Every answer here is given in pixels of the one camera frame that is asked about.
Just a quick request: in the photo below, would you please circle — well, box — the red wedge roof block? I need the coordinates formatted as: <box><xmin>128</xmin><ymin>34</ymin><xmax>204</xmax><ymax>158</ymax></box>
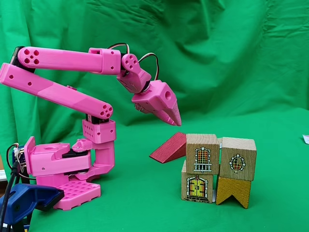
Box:
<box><xmin>149</xmin><ymin>131</ymin><xmax>188</xmax><ymax>164</ymax></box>

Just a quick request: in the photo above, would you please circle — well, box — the wooden block balcony window print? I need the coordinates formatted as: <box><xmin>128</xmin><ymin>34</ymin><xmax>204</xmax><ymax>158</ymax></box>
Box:
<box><xmin>185</xmin><ymin>133</ymin><xmax>221</xmax><ymax>175</ymax></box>

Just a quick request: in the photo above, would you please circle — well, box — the green cloth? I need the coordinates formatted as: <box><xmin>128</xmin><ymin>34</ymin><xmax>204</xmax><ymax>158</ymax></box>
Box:
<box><xmin>0</xmin><ymin>0</ymin><xmax>309</xmax><ymax>232</ymax></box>

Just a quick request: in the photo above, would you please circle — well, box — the wooden block door print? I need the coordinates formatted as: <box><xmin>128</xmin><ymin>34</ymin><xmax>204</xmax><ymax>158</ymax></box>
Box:
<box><xmin>181</xmin><ymin>159</ymin><xmax>214</xmax><ymax>204</ymax></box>

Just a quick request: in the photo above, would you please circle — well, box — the wooden block round window print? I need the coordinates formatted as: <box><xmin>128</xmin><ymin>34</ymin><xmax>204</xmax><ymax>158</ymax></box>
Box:
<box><xmin>218</xmin><ymin>136</ymin><xmax>256</xmax><ymax>182</ymax></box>

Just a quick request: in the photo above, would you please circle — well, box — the yellow notched wooden block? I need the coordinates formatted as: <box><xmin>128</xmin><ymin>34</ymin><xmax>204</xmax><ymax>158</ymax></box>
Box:
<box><xmin>215</xmin><ymin>175</ymin><xmax>253</xmax><ymax>210</ymax></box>

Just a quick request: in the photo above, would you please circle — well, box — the blue controller board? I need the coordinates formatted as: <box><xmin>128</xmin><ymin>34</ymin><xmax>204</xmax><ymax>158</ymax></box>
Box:
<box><xmin>11</xmin><ymin>144</ymin><xmax>27</xmax><ymax>174</ymax></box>

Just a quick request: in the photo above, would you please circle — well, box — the blue clamp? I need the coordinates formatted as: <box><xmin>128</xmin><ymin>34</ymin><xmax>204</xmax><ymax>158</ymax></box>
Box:
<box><xmin>0</xmin><ymin>183</ymin><xmax>65</xmax><ymax>232</ymax></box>

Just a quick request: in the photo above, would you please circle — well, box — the cardboard box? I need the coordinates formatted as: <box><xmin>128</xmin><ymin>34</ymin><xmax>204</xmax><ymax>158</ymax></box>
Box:
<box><xmin>0</xmin><ymin>154</ymin><xmax>8</xmax><ymax>187</ymax></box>

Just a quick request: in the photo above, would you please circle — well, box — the white red black servo cable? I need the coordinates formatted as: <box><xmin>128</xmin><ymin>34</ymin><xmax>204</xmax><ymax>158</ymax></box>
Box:
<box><xmin>139</xmin><ymin>53</ymin><xmax>160</xmax><ymax>81</ymax></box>
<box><xmin>107</xmin><ymin>43</ymin><xmax>131</xmax><ymax>57</ymax></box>

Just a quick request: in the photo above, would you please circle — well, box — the black power cable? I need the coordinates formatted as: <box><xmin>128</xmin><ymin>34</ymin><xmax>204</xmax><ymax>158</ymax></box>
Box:
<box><xmin>0</xmin><ymin>161</ymin><xmax>22</xmax><ymax>232</ymax></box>

